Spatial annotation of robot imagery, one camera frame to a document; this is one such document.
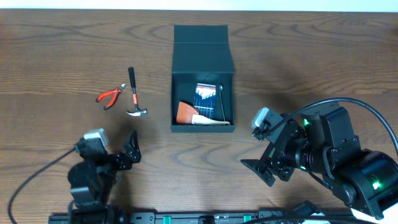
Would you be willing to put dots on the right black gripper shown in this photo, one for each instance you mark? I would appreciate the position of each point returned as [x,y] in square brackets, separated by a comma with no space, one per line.
[283,157]

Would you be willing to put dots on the dark green open box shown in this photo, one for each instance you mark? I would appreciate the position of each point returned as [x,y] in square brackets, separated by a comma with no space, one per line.
[202,55]

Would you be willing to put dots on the red handled pliers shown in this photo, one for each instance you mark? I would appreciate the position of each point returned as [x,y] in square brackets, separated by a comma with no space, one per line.
[114,96]

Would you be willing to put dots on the small black claw hammer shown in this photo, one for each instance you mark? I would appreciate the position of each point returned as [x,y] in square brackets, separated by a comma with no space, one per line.
[137,111]

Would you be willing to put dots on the silver combination wrench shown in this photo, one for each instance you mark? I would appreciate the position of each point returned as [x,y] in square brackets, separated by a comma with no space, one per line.
[221,101]

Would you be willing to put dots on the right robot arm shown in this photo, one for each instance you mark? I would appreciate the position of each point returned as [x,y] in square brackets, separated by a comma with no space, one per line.
[326,147]

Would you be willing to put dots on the blue screwdriver set case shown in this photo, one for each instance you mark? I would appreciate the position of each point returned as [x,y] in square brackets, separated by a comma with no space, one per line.
[204,100]

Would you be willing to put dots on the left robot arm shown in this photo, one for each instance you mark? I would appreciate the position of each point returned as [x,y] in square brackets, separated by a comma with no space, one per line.
[93,179]

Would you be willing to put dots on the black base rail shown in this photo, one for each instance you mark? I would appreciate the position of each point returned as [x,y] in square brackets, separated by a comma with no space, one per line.
[167,218]

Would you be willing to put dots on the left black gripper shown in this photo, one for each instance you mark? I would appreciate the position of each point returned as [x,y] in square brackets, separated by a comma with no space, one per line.
[117,160]

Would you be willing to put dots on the orange scraper wooden handle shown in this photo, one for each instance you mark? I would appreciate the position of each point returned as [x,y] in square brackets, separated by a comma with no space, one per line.
[187,114]

